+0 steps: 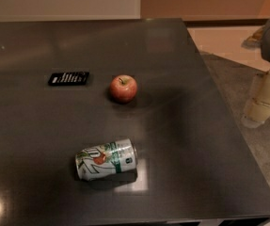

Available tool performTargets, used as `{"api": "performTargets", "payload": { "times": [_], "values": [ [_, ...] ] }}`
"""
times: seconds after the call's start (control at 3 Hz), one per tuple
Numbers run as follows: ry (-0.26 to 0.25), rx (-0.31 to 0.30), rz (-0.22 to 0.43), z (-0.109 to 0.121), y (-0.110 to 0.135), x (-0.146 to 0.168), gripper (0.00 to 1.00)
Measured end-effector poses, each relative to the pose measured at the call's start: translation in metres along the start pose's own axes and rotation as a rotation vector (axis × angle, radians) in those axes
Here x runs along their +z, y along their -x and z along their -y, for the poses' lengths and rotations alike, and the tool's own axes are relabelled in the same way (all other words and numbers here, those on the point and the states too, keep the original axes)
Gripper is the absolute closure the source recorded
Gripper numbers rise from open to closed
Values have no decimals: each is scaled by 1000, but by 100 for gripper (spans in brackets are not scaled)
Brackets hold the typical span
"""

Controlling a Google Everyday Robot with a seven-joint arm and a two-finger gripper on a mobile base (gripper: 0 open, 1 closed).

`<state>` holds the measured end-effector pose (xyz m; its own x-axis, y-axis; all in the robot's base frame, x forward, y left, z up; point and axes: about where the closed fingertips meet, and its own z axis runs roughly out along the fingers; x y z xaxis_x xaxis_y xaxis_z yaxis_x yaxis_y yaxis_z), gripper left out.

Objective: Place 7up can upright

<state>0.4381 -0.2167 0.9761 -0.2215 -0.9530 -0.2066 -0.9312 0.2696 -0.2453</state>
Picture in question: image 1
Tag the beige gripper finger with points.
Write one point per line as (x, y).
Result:
(257, 108)

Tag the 7up soda can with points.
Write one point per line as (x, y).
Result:
(104, 160)

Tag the red apple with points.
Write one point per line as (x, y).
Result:
(123, 88)

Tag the black remote control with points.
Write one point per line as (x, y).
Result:
(68, 79)

